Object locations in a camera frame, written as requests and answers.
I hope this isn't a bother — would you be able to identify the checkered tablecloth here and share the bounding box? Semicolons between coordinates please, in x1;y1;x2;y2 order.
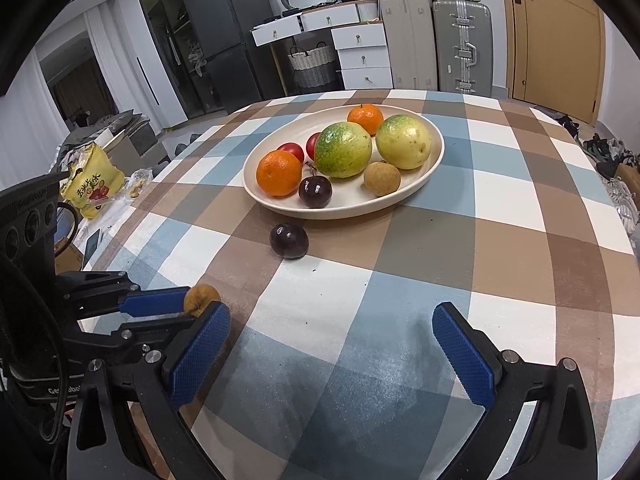
89;90;639;479

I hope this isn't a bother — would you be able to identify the woven laundry basket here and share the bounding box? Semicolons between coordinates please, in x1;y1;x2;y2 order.
288;41;337;89

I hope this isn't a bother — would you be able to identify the yellow-green passion fruit right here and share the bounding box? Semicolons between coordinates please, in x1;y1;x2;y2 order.
374;114;432;170

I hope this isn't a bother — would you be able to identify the orange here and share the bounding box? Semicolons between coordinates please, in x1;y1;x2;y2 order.
347;103;384;136

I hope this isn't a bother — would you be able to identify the dark plum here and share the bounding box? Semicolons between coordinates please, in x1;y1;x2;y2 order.
298;162;333;209
269;223;309;260

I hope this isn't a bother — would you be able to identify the silver suitcase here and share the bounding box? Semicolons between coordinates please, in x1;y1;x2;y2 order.
433;0;494;98

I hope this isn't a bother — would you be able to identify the black refrigerator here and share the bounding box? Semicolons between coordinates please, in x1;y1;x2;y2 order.
183;0;284;114

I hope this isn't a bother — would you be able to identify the wooden door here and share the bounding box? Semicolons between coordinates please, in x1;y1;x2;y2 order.
504;0;605;124

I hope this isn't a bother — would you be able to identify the orange tangerine on plate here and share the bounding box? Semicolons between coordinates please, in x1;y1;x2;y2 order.
255;151;303;198

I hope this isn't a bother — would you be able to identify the beige suitcase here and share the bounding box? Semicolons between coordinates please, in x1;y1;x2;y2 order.
380;0;438;90

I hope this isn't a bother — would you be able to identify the green passion fruit left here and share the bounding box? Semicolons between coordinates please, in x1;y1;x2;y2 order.
314;122;372;179

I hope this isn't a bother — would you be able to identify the brown round fruit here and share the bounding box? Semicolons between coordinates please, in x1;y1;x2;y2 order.
362;162;401;197
183;284;220;318

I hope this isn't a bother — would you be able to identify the yellow snack bag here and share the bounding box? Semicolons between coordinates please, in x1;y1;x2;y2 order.
61;142;125;220

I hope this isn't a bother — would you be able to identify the cream round plate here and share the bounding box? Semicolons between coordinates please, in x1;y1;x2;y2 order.
242;105;445;220

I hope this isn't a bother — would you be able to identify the white drawer cabinet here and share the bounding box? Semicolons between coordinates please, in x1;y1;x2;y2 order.
252;0;394;90

